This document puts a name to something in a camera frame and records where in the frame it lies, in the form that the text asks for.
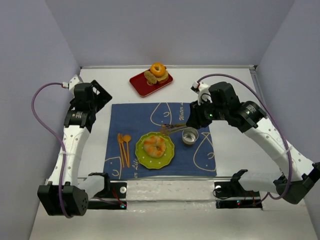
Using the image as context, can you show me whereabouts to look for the silver metal tongs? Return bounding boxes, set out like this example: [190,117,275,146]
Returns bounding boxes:
[159,123,189,135]

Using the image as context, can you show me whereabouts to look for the pale croissant ring bread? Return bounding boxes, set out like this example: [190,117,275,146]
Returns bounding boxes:
[143,135,167,158]

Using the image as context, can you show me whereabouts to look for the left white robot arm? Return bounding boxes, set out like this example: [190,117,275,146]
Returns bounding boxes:
[32,75,112,219]

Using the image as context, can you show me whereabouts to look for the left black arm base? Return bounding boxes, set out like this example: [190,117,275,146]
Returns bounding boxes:
[88,181,128,210]

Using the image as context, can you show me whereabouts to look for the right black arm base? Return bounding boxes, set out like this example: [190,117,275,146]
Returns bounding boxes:
[212,181,263,210]

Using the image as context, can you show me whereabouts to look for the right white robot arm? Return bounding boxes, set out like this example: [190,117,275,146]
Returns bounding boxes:
[186,81,320,205]

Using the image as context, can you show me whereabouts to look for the lower speckled bread slice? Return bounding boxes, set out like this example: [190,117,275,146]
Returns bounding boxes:
[156,71,169,84]

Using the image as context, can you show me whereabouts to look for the green speckled bread slice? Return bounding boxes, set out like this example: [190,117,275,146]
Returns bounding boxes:
[144,70,158,85]

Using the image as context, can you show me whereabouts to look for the silver metal cup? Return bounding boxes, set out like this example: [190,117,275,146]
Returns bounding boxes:
[182,127,199,146]

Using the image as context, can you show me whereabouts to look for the red rectangular tray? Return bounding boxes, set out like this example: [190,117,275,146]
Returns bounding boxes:
[129,72,174,98]

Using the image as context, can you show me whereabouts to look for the orange plastic fork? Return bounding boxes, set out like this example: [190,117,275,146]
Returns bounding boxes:
[121,133,127,166]

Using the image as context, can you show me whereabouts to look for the green dotted plate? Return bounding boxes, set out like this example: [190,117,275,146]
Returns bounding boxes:
[135,132,175,170]

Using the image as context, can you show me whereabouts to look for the orange glazed donut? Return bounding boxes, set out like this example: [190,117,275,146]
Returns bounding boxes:
[150,62,166,77]

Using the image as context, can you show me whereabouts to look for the blue fish placemat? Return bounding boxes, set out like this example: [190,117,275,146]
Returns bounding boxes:
[103,102,217,180]

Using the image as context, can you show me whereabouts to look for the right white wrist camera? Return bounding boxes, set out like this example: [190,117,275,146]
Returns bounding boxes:
[191,81,211,106]

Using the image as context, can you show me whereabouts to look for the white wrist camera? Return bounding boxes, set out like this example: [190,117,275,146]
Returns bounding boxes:
[61,74,83,94]
[191,81,211,106]

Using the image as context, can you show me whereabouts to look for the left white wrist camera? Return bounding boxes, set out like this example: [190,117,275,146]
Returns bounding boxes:
[61,74,83,94]

